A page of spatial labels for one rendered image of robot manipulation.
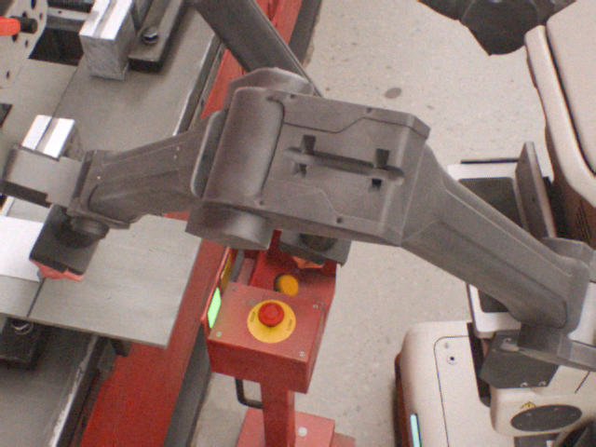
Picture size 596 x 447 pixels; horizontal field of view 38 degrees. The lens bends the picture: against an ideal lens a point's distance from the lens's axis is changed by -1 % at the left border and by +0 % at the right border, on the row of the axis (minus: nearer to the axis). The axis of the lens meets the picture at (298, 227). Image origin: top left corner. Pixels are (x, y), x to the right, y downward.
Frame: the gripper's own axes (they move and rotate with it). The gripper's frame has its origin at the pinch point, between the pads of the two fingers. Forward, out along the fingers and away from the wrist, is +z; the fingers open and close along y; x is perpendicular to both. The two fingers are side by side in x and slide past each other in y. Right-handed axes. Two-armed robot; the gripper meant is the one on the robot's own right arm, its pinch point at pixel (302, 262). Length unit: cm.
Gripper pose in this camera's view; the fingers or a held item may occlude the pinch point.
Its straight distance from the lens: 132.9
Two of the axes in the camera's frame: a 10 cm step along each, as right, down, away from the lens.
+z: -2.4, 4.8, 8.4
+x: -2.5, 8.1, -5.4
